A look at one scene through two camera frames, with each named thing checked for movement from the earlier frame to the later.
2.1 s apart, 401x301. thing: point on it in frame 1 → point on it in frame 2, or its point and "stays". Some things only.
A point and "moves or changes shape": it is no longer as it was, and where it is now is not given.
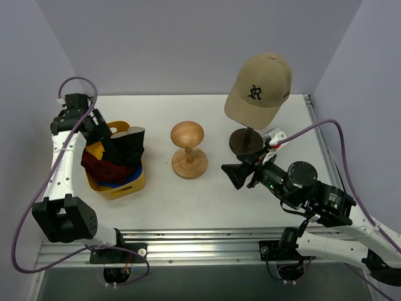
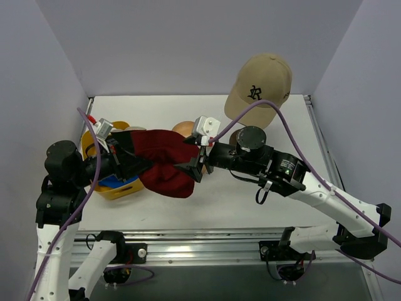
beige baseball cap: (263, 83) stays
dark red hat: (102, 171) moves or changes shape
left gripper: (94, 126) → (116, 163)
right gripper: (251, 170) → (202, 162)
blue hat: (133, 176) stays
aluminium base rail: (182, 246) stays
